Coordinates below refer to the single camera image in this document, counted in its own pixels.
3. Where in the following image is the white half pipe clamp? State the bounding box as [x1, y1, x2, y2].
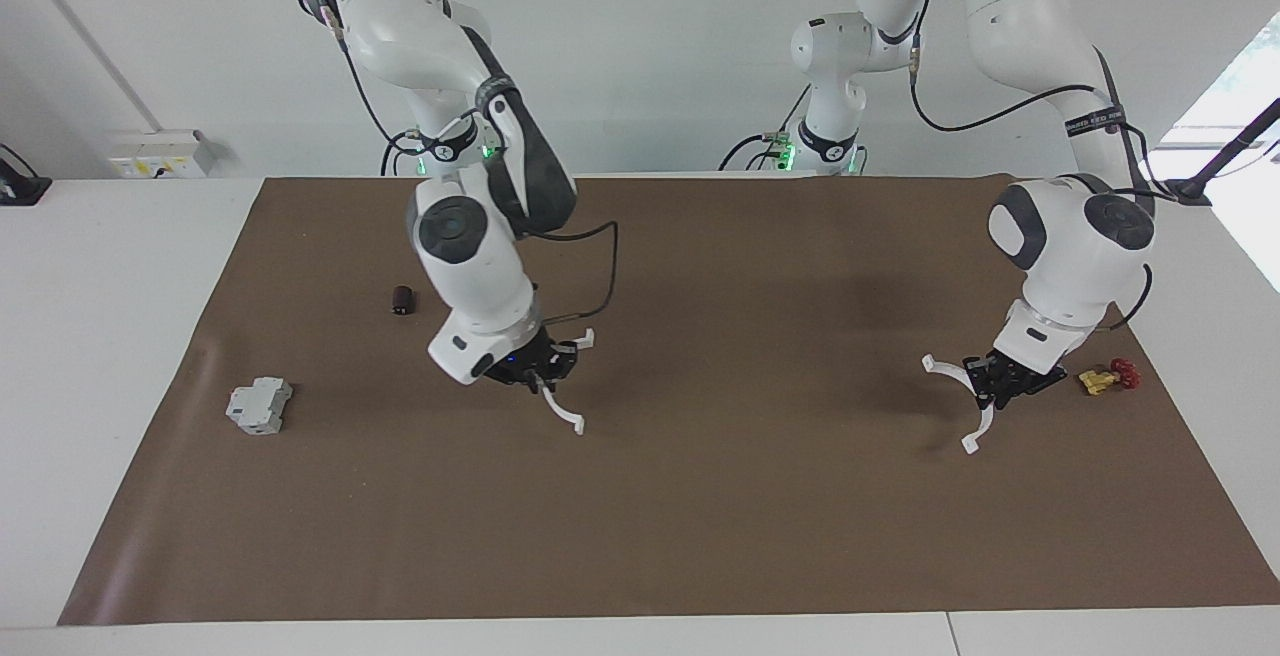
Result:
[535, 328, 597, 436]
[922, 354, 997, 455]

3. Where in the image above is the brown table mat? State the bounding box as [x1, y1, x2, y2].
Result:
[58, 174, 1280, 627]

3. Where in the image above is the black stand pole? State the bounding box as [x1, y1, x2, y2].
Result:
[1165, 96, 1280, 208]

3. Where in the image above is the white circuit breaker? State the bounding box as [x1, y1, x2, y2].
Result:
[226, 377, 294, 436]

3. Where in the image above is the bright window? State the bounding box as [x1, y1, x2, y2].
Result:
[1150, 11, 1280, 295]

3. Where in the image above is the black device on table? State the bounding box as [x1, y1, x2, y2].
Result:
[0, 144, 53, 207]

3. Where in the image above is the brass valve red handle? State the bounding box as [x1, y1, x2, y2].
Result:
[1078, 358, 1142, 397]

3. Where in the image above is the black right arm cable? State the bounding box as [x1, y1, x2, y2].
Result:
[318, 0, 621, 329]

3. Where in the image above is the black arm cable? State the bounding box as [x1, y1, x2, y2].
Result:
[908, 0, 1156, 332]
[318, 0, 621, 329]

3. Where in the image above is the black base cable bundle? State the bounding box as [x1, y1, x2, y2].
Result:
[718, 86, 809, 173]
[381, 128, 423, 177]

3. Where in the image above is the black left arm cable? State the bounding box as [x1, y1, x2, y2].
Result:
[908, 0, 1156, 332]

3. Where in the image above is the black left arm strap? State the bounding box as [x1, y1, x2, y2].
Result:
[1065, 108, 1127, 138]

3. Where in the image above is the black arm strap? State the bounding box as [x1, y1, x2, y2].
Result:
[1065, 108, 1127, 138]
[475, 76, 522, 113]

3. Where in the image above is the black right arm strap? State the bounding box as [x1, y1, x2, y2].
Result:
[475, 76, 522, 113]

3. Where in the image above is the white wall socket box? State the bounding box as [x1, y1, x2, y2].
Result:
[108, 129, 216, 179]

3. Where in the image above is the white wall cable conduit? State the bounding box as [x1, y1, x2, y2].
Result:
[8, 0, 164, 133]

